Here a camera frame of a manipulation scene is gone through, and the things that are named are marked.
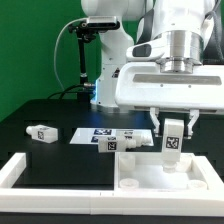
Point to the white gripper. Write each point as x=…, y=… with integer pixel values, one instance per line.
x=141, y=86

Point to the black camera stand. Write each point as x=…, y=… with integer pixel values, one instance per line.
x=84, y=36

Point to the silver camera on stand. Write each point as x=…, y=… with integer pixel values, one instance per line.
x=102, y=22

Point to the white U-shaped fence frame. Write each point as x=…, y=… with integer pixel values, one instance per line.
x=99, y=202

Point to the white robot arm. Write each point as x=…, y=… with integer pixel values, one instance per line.
x=188, y=32

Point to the white tag sheet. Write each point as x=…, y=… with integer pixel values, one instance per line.
x=91, y=135

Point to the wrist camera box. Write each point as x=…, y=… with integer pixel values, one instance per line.
x=143, y=52

